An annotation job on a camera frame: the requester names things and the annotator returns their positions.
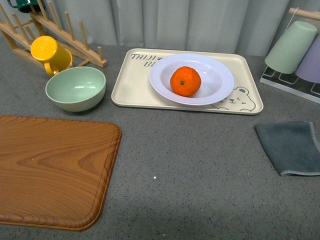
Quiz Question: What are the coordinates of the orange fruit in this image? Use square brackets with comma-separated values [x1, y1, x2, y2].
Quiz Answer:
[170, 66, 202, 97]

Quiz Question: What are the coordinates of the white round plate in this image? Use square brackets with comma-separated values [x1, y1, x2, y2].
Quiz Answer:
[149, 53, 235, 106]

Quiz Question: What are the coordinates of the beige bear tray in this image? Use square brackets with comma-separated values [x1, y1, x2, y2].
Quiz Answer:
[111, 48, 264, 115]

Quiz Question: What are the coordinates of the green bowl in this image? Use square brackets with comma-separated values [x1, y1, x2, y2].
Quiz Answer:
[45, 66, 107, 112]

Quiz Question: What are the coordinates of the wooden cutting board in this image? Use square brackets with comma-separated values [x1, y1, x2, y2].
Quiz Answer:
[0, 115, 122, 231]

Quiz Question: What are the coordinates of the yellow mug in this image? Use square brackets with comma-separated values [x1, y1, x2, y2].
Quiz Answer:
[30, 35, 73, 77]

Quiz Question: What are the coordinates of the grey curtain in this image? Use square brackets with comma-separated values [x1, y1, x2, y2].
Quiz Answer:
[52, 0, 320, 56]

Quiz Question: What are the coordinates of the grey folded cloth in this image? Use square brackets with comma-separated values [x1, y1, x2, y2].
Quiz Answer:
[254, 120, 320, 176]

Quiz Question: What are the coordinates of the white cup holder rack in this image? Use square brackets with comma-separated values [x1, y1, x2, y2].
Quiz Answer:
[260, 22, 320, 103]

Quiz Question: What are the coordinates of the green plastic cup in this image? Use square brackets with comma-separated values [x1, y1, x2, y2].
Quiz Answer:
[264, 21, 317, 74]

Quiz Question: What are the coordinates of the wooden mug rack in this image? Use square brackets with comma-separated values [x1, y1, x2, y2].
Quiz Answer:
[0, 0, 108, 68]

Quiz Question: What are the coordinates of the purple plastic cup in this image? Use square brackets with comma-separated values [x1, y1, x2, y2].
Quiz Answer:
[295, 35, 320, 84]

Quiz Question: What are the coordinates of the dark green mug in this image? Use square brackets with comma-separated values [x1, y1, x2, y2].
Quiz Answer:
[7, 0, 42, 13]

